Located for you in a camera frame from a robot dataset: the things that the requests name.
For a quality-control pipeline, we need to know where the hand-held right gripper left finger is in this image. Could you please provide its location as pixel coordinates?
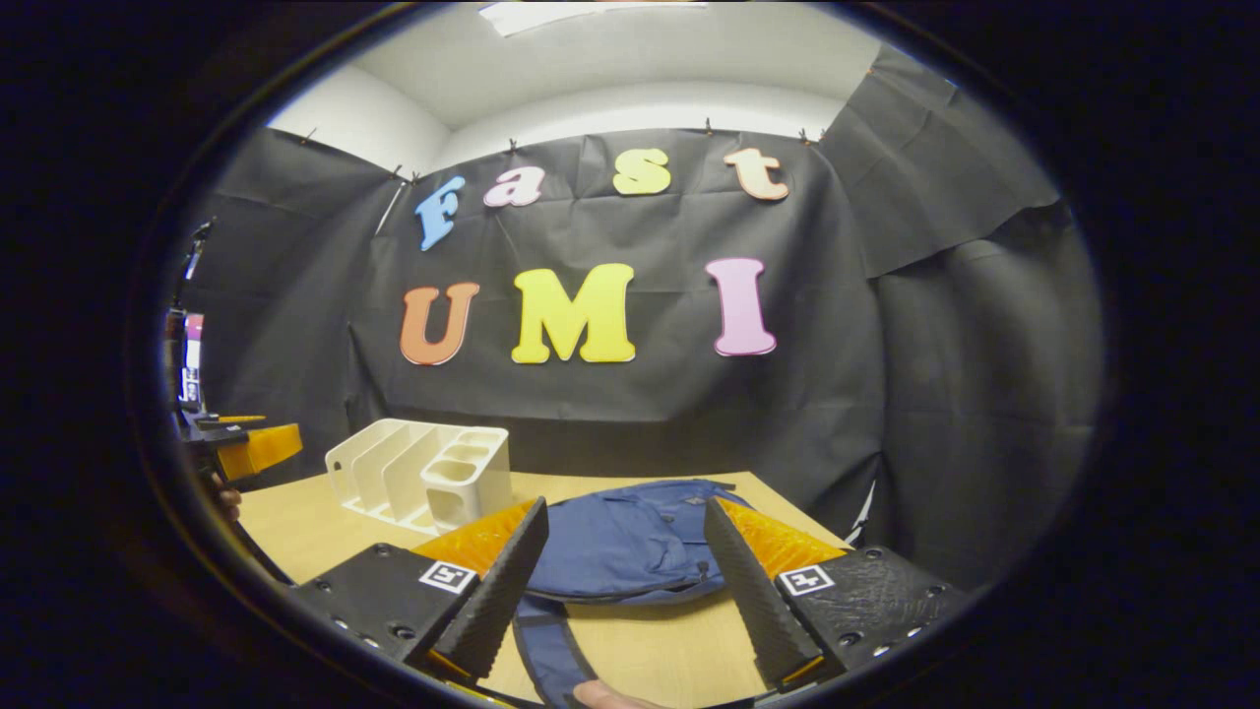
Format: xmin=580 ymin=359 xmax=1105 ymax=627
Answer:
xmin=292 ymin=497 xmax=550 ymax=680

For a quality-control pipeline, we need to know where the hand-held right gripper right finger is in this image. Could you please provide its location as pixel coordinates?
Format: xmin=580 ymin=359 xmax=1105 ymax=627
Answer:
xmin=704 ymin=495 xmax=971 ymax=690

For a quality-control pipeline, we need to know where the white bookshelf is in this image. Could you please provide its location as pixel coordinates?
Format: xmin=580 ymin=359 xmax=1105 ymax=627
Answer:
xmin=325 ymin=419 xmax=513 ymax=535

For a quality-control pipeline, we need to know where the black backdrop cloth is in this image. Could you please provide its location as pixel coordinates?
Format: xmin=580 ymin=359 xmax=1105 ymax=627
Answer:
xmin=172 ymin=44 xmax=1103 ymax=592

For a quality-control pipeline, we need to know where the blue schoolbag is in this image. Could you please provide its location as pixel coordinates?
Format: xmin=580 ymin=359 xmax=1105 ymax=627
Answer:
xmin=512 ymin=480 xmax=754 ymax=709

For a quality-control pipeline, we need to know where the computer monitor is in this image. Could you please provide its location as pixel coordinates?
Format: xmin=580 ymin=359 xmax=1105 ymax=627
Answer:
xmin=177 ymin=313 xmax=205 ymax=407

